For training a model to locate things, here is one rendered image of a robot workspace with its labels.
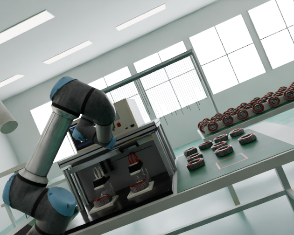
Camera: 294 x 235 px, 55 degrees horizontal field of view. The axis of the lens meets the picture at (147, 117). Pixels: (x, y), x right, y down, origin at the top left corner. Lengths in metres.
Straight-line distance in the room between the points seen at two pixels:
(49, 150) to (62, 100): 0.19
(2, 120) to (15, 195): 1.75
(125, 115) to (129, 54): 6.53
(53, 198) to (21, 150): 8.34
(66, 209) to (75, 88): 0.44
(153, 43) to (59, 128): 7.24
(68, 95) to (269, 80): 7.59
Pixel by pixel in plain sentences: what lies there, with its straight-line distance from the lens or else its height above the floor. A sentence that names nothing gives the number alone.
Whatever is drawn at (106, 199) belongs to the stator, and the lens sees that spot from 1.74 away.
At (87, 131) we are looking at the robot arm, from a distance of 1.46.
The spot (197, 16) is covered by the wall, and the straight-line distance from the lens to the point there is 8.39.
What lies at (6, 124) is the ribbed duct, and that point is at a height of 1.59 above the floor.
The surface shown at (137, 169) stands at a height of 0.88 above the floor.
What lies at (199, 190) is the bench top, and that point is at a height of 0.73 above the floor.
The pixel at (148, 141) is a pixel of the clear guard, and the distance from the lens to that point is 1.52.
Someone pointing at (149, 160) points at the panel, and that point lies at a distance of 1.93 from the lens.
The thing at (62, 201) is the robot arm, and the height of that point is 1.00.
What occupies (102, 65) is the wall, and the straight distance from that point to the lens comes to 8.39.
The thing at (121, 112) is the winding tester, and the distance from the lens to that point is 1.79.
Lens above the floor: 1.16
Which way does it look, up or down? level
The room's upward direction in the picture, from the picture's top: 23 degrees counter-clockwise
